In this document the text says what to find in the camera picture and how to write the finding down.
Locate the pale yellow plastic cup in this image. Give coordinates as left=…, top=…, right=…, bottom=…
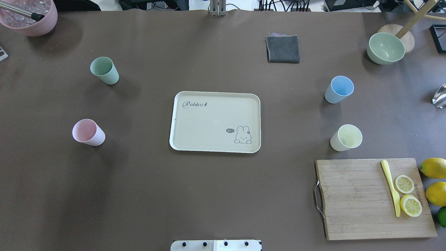
left=330, top=124, right=363, bottom=151

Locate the pink plastic cup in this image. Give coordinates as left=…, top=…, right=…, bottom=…
left=72, top=119, right=106, bottom=146

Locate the cream rabbit serving tray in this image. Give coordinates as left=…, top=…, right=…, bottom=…
left=169, top=91, right=261, bottom=153

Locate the grey folded cloth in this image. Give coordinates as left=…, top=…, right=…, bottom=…
left=266, top=33, right=300, bottom=63

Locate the blue plastic cup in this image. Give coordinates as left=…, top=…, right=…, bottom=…
left=324, top=76, right=355, bottom=104

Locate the green plastic cup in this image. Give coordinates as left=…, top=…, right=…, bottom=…
left=90, top=56, right=120, bottom=85

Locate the wooden cutting board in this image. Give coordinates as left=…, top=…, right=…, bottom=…
left=315, top=158, right=437, bottom=241

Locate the yellow plastic knife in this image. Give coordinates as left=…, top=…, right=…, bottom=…
left=381, top=159, right=401, bottom=217

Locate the green bowl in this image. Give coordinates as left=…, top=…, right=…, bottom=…
left=367, top=33, right=406, bottom=65

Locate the upper lemon slice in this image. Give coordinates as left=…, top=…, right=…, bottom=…
left=395, top=175, right=415, bottom=194

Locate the lemon slice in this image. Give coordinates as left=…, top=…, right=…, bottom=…
left=400, top=194, right=423, bottom=217
left=395, top=175, right=415, bottom=194

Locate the lower lemon slice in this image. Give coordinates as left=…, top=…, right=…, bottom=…
left=400, top=194, right=423, bottom=217

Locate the whole lemon upper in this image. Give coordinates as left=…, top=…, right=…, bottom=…
left=419, top=158, right=446, bottom=178

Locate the whole lemon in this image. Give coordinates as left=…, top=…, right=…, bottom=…
left=419, top=158, right=446, bottom=178
left=425, top=181, right=446, bottom=207

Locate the silver metal scoop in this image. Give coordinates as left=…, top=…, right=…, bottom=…
left=432, top=83, right=446, bottom=108

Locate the pink bowl with ice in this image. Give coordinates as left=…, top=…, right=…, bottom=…
left=1, top=0, right=58, bottom=37

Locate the whole lemon lower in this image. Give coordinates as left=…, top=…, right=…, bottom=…
left=425, top=181, right=446, bottom=207

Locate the green lime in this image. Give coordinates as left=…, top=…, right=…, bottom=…
left=437, top=206, right=446, bottom=228

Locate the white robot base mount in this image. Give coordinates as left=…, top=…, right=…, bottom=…
left=170, top=239, right=262, bottom=251

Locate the black frame object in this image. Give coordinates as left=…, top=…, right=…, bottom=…
left=429, top=24, right=446, bottom=53

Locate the metal scoop handle in bowl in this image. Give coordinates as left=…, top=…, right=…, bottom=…
left=0, top=1, right=45, bottom=21

